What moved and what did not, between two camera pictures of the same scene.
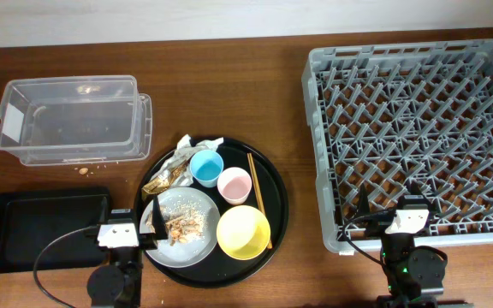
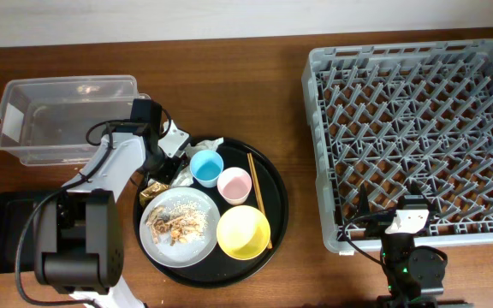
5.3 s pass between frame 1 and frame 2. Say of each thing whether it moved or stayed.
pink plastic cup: stayed
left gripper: moved
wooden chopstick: stayed
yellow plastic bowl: stayed
